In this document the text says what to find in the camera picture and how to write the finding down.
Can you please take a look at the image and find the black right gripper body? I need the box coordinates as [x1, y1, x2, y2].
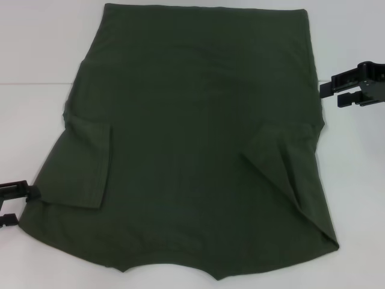
[357, 61, 385, 107]

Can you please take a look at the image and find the dark green t-shirt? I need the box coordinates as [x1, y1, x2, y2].
[17, 2, 341, 281]

